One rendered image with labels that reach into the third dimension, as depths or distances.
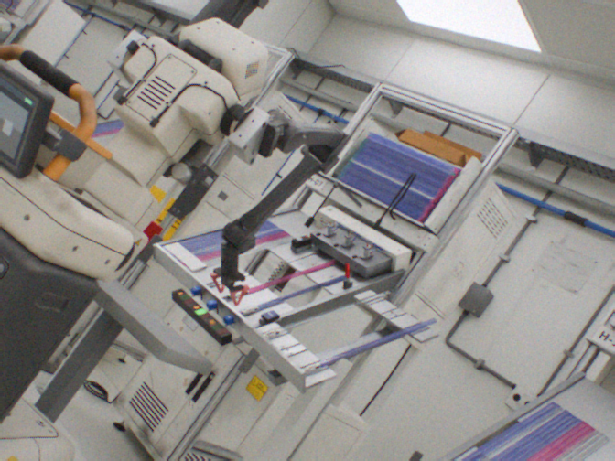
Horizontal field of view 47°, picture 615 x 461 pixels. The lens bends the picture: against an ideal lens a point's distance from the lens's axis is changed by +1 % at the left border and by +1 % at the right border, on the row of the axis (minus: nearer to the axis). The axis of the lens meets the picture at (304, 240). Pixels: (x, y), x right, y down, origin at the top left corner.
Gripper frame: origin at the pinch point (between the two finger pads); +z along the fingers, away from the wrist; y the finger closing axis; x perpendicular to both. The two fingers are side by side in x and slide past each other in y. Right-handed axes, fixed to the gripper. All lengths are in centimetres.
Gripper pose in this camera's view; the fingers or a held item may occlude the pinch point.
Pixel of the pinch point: (229, 296)
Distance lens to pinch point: 234.7
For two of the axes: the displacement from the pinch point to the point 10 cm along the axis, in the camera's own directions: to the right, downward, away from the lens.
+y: -6.1, -3.9, 6.9
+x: -7.9, 2.3, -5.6
